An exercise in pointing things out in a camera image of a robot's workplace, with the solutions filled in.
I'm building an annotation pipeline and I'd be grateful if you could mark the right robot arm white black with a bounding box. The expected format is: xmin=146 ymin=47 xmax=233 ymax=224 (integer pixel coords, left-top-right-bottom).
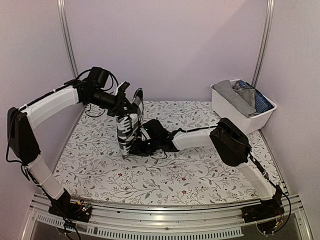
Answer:
xmin=130 ymin=117 xmax=284 ymax=218

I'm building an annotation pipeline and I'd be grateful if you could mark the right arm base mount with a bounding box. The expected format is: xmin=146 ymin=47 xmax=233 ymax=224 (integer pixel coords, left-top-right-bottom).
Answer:
xmin=241 ymin=185 xmax=285 ymax=223

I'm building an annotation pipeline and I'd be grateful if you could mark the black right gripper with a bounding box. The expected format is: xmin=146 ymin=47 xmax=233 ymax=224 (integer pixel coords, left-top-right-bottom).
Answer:
xmin=127 ymin=137 xmax=160 ymax=157

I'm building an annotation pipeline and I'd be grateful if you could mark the blue checkered shirt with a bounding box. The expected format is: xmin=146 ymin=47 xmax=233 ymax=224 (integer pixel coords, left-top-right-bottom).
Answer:
xmin=237 ymin=80 xmax=274 ymax=114

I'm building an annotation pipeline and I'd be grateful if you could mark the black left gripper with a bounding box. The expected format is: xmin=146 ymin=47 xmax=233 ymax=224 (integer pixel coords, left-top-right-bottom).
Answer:
xmin=85 ymin=89 xmax=138 ymax=118

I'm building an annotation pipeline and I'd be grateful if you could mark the black white checkered shirt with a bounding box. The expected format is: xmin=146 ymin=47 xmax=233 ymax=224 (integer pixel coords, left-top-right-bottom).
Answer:
xmin=115 ymin=87 xmax=144 ymax=159

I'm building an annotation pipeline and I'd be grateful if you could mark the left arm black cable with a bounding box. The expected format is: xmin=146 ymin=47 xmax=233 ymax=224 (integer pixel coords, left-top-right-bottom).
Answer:
xmin=74 ymin=69 xmax=120 ymax=118

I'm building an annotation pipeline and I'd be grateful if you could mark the grey long sleeve shirt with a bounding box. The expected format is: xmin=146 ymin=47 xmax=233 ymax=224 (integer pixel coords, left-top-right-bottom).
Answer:
xmin=213 ymin=80 xmax=258 ymax=118

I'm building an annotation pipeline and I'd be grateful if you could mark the right aluminium frame post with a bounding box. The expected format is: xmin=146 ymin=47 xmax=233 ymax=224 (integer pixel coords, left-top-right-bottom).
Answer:
xmin=251 ymin=0 xmax=275 ymax=87

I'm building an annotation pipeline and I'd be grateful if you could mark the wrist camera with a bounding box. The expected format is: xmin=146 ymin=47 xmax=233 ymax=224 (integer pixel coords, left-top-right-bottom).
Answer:
xmin=142 ymin=119 xmax=168 ymax=140
xmin=113 ymin=81 xmax=130 ymax=96

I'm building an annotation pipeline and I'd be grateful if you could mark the left aluminium frame post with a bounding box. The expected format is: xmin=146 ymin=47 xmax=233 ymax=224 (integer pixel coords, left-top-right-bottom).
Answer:
xmin=57 ymin=0 xmax=79 ymax=77

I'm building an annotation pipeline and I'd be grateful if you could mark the white plastic bin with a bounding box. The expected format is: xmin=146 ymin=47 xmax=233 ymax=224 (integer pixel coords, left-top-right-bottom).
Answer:
xmin=210 ymin=83 xmax=277 ymax=135

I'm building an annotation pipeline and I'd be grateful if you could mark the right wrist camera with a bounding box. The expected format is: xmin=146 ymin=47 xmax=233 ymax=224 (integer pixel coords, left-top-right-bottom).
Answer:
xmin=142 ymin=119 xmax=168 ymax=140

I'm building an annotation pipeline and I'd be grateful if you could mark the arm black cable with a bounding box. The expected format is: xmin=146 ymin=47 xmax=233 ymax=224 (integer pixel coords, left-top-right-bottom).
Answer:
xmin=149 ymin=147 xmax=168 ymax=161
xmin=74 ymin=69 xmax=120 ymax=118

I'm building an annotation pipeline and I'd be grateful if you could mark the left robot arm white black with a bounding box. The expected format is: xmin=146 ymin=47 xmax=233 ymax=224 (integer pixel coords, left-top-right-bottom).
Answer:
xmin=7 ymin=67 xmax=144 ymax=217

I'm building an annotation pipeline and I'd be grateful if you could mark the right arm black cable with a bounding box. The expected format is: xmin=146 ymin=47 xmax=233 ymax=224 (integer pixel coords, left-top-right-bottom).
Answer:
xmin=149 ymin=147 xmax=168 ymax=161

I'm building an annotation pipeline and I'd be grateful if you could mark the floral patterned table mat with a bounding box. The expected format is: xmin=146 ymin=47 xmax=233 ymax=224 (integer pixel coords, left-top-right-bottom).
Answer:
xmin=48 ymin=100 xmax=285 ymax=206

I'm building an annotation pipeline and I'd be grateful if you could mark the aluminium frame post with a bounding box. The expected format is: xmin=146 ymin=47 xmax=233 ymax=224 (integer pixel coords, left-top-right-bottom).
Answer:
xmin=57 ymin=0 xmax=79 ymax=77
xmin=251 ymin=0 xmax=275 ymax=87

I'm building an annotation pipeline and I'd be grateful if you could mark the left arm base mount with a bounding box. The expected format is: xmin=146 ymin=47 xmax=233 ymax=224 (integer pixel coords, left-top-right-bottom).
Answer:
xmin=48 ymin=193 xmax=92 ymax=223

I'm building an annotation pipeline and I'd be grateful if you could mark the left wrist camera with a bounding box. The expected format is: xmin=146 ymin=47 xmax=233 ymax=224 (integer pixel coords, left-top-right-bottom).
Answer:
xmin=113 ymin=81 xmax=130 ymax=96

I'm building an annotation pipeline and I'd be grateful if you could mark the aluminium front rail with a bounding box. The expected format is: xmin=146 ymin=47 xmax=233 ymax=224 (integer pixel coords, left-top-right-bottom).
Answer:
xmin=21 ymin=194 xmax=316 ymax=240

